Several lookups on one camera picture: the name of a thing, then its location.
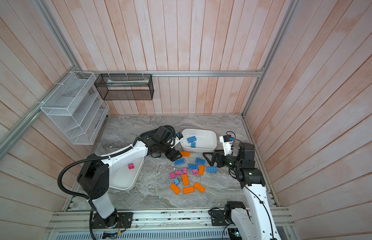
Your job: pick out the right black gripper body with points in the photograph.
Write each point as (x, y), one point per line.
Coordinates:
(230, 161)

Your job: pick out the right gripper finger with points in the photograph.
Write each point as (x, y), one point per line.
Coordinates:
(211, 160)
(209, 154)

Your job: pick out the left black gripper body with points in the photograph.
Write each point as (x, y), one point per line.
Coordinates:
(165, 148)

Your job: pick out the orange lego brick top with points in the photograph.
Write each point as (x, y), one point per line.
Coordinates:
(185, 154)

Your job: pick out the orange lego brick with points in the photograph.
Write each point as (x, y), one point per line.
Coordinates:
(199, 187)
(201, 170)
(175, 188)
(185, 180)
(188, 190)
(185, 154)

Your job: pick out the pink lego cube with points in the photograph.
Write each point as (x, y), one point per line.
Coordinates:
(131, 166)

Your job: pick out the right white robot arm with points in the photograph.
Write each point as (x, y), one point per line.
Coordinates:
(258, 222)

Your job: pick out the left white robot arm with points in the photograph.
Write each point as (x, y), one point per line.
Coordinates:
(94, 177)

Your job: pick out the white bin back right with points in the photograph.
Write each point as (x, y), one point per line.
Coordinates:
(206, 140)

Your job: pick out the white bin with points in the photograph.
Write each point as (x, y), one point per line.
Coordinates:
(125, 179)
(206, 140)

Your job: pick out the orange lego brick upright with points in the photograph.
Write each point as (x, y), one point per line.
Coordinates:
(201, 170)

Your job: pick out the orange lego brick bottom right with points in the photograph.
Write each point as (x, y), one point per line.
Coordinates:
(199, 187)

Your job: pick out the orange lego brick centre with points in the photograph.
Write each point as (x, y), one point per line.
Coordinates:
(185, 180)

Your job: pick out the orange lego brick bottom middle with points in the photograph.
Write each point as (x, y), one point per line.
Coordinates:
(188, 190)

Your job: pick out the white bin left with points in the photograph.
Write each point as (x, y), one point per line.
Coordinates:
(125, 179)

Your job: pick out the orange lego brick bottom left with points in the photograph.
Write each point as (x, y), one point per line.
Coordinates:
(175, 188)

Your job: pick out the black mesh basket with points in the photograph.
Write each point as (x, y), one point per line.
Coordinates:
(121, 87)

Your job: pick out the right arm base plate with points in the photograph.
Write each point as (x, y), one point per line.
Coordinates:
(220, 217)

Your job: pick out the aluminium front rail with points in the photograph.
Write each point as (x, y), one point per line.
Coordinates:
(141, 220)

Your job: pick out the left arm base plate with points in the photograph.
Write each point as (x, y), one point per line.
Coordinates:
(115, 220)

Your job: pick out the white wire mesh shelf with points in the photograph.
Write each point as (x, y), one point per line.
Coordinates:
(75, 109)

